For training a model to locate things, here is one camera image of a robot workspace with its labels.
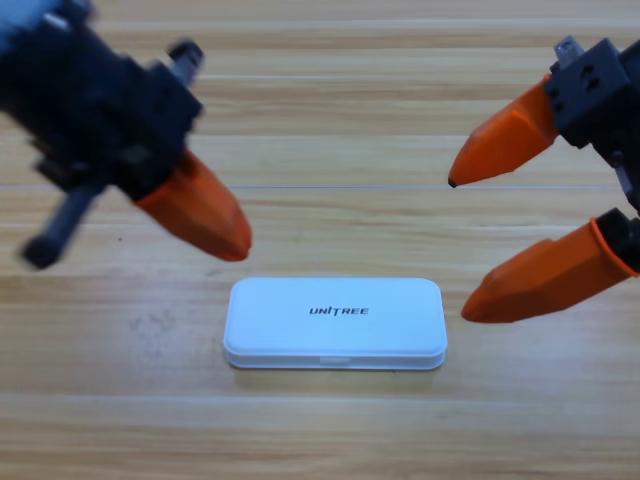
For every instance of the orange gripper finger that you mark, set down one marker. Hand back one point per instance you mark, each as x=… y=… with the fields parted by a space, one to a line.
x=540 y=280

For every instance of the white Unitree pencil case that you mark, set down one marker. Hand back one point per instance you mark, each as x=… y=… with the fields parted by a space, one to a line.
x=335 y=330

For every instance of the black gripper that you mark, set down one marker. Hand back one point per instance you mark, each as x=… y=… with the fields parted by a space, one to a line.
x=100 y=115
x=595 y=95

